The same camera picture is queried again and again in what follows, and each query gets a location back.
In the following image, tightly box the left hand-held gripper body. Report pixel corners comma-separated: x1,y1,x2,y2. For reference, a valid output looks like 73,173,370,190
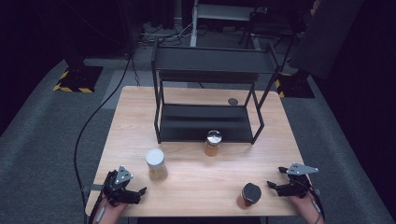
102,165,141,207

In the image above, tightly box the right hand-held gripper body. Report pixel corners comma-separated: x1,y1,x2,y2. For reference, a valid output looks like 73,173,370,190
275,162,319,199

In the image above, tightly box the person's right hand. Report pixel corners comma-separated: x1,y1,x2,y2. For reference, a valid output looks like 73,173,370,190
288,196,316,217

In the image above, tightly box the person's left hand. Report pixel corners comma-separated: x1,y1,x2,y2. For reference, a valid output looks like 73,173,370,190
98,200,129,220

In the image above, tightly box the glass jar with white lid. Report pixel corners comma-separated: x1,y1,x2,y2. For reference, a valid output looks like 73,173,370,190
145,147,168,182

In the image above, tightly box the glass jar with silver lid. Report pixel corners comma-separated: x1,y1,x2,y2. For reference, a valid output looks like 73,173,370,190
204,130,222,158

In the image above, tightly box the black metal shelf rack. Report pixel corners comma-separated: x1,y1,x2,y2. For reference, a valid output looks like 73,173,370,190
151,38,281,145

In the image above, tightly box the dark grey panel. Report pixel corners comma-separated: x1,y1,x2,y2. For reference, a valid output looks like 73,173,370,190
289,0,364,79

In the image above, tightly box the black upright column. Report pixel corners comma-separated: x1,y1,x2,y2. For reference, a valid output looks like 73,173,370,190
64,27,86,70

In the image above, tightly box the black stand with legs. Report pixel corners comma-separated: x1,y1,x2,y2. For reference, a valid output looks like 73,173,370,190
238,7,295,49

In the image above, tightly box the white metal stand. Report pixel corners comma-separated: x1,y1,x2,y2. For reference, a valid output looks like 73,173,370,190
190,0,260,48

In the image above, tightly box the right hand-held gripper cable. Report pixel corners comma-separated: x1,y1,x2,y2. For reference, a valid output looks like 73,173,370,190
307,188,327,224

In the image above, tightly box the hand-held gripper cable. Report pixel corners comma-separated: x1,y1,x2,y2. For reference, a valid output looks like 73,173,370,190
307,188,327,224
88,192,107,224

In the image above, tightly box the left hand-held gripper cable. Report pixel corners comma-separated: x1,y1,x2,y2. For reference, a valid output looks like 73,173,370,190
88,192,107,224

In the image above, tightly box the long black floor cable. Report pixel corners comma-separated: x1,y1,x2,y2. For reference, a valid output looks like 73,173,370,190
73,54,134,216

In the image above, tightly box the black yellow striped base plate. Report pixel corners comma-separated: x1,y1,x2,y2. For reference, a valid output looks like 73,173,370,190
275,72,316,99
52,65,104,93

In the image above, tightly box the tangle of floor cables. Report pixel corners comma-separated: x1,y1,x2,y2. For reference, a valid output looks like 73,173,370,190
138,21,194,47

